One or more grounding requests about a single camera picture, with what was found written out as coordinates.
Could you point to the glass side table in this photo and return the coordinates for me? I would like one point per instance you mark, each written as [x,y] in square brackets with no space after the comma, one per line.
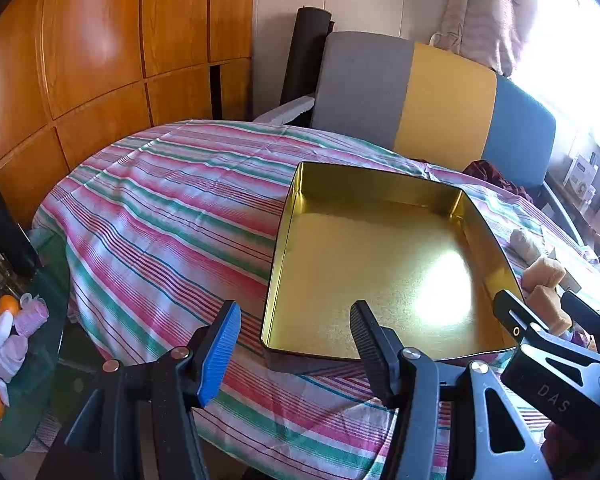
[45,270]

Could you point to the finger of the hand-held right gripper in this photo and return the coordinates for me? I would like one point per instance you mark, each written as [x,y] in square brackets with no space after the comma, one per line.
[512,312]
[592,322]

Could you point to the wooden desk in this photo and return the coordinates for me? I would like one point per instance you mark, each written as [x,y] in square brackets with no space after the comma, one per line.
[580,215]

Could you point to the white cardboard box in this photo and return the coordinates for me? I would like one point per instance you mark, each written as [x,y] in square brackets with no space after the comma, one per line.
[582,175]

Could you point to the pink rolled sock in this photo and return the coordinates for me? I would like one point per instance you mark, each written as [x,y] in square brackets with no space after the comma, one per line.
[32,316]
[9,360]

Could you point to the grey yellow blue chair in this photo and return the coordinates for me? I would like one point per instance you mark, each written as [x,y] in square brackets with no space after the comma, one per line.
[360,90]

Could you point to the white cloth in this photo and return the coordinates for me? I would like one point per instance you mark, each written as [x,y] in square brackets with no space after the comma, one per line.
[526,246]

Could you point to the black flask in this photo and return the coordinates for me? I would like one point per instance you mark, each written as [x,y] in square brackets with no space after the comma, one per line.
[2,220]

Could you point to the dark red cloth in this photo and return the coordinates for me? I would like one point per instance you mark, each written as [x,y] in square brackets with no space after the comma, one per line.
[495,180]

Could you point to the striped tablecloth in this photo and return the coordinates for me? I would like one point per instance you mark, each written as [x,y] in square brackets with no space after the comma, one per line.
[155,220]

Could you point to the black rolled mat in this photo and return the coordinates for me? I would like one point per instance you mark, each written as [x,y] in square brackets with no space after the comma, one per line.
[305,50]

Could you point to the wooden cabinet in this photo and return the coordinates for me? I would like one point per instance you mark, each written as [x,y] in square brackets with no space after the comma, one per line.
[95,35]

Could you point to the gold tin box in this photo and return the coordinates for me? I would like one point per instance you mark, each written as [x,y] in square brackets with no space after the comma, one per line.
[380,260]

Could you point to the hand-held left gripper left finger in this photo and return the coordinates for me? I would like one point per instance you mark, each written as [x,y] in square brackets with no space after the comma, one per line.
[219,357]

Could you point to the pink patterned curtain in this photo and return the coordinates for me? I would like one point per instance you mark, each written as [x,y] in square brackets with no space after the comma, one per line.
[485,15]

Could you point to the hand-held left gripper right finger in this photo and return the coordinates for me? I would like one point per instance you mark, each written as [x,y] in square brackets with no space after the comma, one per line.
[375,360]

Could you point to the person's right hand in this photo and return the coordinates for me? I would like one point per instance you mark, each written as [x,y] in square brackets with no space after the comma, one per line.
[562,452]

